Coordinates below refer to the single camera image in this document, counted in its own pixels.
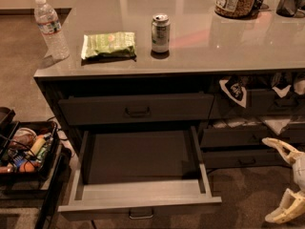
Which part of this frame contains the clear plastic water bottle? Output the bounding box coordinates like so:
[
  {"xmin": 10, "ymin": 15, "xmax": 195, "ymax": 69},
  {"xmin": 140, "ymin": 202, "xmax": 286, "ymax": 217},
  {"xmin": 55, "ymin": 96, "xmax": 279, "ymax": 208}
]
[{"xmin": 34, "ymin": 0, "xmax": 70, "ymax": 60}]

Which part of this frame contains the grey counter cabinet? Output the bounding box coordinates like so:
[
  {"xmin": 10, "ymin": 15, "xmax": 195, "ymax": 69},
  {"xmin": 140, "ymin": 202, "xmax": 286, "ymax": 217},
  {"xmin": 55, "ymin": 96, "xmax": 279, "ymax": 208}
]
[{"xmin": 33, "ymin": 0, "xmax": 305, "ymax": 177}]

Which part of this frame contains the dark glass pitcher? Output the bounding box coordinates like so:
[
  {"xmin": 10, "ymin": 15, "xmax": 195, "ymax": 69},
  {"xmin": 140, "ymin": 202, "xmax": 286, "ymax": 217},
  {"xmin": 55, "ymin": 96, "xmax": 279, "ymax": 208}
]
[{"xmin": 276, "ymin": 0, "xmax": 305, "ymax": 17}]

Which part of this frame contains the black bin of items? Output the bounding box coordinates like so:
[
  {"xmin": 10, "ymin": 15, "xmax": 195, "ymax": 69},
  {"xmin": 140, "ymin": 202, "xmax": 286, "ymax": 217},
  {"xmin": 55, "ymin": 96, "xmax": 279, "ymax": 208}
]
[{"xmin": 0, "ymin": 121, "xmax": 59, "ymax": 182}]

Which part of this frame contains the green snack bag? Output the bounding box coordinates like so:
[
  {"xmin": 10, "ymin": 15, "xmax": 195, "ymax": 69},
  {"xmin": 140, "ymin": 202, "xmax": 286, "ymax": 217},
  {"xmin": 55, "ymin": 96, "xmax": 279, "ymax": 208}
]
[{"xmin": 81, "ymin": 31, "xmax": 136, "ymax": 60}]

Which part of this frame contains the black white snack packet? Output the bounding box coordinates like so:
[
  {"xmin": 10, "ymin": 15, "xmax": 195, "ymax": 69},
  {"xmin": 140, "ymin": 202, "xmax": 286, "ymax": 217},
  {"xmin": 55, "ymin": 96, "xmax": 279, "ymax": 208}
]
[{"xmin": 219, "ymin": 76, "xmax": 247, "ymax": 108}]

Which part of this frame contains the grey drawer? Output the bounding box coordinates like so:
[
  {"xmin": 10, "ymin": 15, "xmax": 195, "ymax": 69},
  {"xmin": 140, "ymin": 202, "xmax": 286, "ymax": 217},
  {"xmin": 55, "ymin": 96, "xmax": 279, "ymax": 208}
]
[
  {"xmin": 210, "ymin": 89, "xmax": 305, "ymax": 119},
  {"xmin": 198, "ymin": 121, "xmax": 305, "ymax": 148},
  {"xmin": 202, "ymin": 148, "xmax": 287, "ymax": 169},
  {"xmin": 58, "ymin": 127, "xmax": 221, "ymax": 220},
  {"xmin": 58, "ymin": 93, "xmax": 214, "ymax": 125}
]

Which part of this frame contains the white cloth in drawer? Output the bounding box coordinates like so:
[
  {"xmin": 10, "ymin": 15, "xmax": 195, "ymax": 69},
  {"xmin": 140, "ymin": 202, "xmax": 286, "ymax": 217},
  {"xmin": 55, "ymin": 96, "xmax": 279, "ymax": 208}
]
[{"xmin": 212, "ymin": 116, "xmax": 292, "ymax": 135}]

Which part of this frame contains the large jar of nuts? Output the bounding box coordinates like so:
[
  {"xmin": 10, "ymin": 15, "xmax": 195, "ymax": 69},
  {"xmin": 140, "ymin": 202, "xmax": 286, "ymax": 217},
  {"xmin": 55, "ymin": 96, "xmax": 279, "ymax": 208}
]
[{"xmin": 215, "ymin": 0, "xmax": 254, "ymax": 18}]

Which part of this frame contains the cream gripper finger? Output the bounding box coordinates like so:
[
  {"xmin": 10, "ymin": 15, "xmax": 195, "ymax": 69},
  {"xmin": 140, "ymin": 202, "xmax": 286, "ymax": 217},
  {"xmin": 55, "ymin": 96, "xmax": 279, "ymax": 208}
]
[
  {"xmin": 265, "ymin": 188, "xmax": 305, "ymax": 224},
  {"xmin": 262, "ymin": 137, "xmax": 302, "ymax": 165}
]

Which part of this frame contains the silver soda can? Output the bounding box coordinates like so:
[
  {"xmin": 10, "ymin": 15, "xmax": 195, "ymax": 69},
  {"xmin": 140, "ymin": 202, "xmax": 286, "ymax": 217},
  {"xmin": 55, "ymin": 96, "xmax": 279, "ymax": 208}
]
[{"xmin": 152, "ymin": 13, "xmax": 171, "ymax": 53}]

